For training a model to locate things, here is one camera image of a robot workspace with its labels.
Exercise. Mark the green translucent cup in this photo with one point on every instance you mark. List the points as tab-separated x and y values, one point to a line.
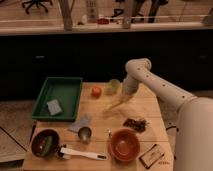
113	86

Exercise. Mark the white handled brush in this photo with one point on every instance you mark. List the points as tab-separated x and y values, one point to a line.
91	155

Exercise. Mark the grey blue sponge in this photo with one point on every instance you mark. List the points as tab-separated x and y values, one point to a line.
54	107

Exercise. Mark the yellow banana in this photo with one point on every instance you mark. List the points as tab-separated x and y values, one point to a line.
115	104

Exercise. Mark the black office chair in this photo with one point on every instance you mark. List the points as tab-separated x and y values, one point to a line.
28	4

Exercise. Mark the red object on shelf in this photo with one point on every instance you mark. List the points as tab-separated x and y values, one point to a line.
102	21

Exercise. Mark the green cucumber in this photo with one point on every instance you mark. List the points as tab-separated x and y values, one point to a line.
46	145

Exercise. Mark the orange tomato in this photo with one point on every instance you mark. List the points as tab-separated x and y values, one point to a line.
96	91

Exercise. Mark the green plastic tray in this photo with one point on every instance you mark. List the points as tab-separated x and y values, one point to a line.
66	91

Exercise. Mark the black rectangular box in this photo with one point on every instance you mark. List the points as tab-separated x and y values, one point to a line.
151	156

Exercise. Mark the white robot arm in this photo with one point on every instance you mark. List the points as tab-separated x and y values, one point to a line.
194	134

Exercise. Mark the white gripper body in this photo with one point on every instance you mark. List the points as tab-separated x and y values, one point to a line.
127	94

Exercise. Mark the grey blue cloth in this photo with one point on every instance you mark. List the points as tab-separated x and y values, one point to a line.
78	124

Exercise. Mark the small metal cup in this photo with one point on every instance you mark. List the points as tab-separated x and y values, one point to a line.
84	134

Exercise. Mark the dark red bowl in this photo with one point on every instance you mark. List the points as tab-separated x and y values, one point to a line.
37	142

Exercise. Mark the dark brown dried bunch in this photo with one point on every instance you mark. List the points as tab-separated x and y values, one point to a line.
137	125

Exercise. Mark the orange bowl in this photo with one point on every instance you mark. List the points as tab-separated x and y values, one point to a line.
123	145

